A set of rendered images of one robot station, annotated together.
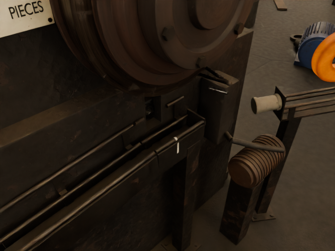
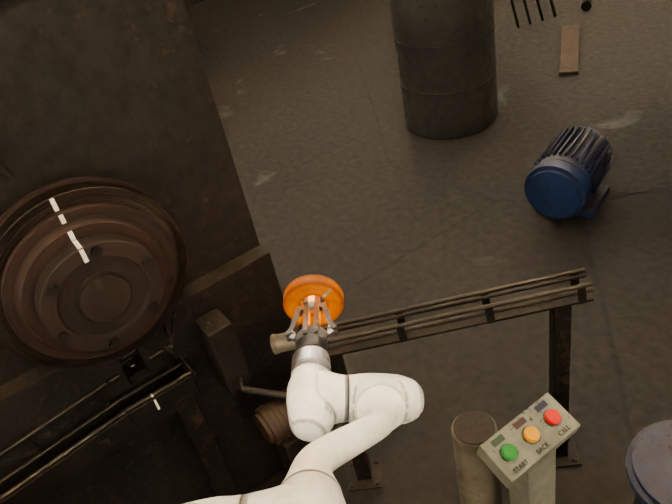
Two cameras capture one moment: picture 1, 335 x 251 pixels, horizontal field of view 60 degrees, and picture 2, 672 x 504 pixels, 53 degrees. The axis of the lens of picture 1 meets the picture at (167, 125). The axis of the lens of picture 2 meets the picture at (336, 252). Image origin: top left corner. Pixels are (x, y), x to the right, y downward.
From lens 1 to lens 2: 129 cm
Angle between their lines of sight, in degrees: 13
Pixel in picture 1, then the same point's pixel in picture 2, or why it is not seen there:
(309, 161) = (474, 396)
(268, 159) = not seen: hidden behind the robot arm
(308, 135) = (495, 350)
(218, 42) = (132, 322)
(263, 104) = (279, 344)
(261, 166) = (283, 418)
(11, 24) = not seen: outside the picture
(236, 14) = (147, 296)
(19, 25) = not seen: outside the picture
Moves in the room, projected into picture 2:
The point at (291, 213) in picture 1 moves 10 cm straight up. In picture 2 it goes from (409, 480) to (405, 462)
